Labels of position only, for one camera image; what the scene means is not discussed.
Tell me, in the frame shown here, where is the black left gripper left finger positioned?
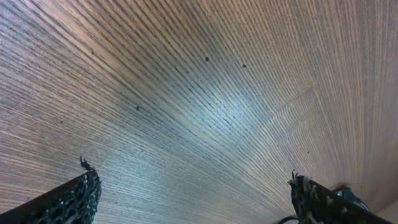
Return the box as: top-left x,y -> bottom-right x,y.
1,158 -> 101,224

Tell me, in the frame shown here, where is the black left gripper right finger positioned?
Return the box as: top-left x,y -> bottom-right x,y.
289,171 -> 391,224

